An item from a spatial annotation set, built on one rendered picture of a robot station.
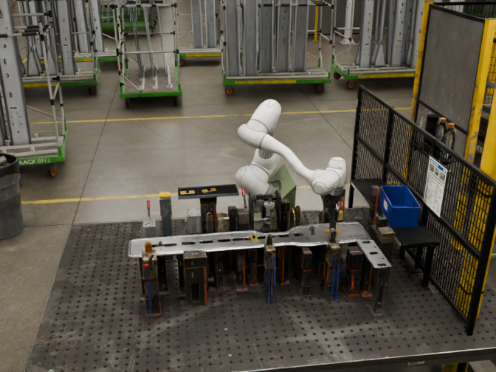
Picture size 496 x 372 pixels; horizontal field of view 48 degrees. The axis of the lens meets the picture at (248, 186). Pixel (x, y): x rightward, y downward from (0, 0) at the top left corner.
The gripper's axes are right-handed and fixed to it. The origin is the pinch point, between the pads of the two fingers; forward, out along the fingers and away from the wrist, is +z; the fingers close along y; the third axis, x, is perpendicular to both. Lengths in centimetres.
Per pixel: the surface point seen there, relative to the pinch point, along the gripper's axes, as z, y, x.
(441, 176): -33, 15, 54
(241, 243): 5, 5, -54
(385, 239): 2.6, 17.0, 25.8
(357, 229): 4.7, 0.1, 15.4
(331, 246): 0.3, 23.0, -7.6
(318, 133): 105, -451, 123
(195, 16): 8, -966, -9
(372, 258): 4.7, 31.9, 12.6
